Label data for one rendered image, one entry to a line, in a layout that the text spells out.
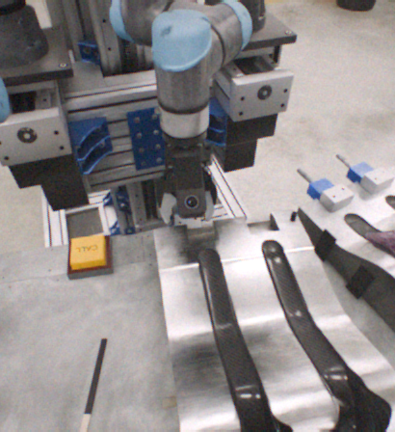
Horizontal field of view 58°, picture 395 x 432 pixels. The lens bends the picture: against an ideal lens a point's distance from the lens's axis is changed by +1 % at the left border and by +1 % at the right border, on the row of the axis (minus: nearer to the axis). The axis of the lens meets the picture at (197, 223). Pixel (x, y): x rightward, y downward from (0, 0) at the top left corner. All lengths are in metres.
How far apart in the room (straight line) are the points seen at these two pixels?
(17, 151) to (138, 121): 0.28
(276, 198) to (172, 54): 1.56
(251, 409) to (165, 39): 0.45
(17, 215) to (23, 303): 1.38
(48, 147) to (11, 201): 1.39
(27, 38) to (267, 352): 0.72
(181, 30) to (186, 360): 0.41
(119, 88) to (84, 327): 0.54
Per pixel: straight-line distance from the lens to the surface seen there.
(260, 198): 1.97
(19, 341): 0.68
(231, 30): 0.58
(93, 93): 0.90
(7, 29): 0.83
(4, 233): 2.01
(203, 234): 0.65
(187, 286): 0.56
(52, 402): 0.62
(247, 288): 0.57
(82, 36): 1.04
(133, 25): 0.65
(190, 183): 0.56
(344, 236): 0.71
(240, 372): 0.49
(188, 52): 0.49
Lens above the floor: 1.37
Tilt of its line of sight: 49 degrees down
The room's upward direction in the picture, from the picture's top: straight up
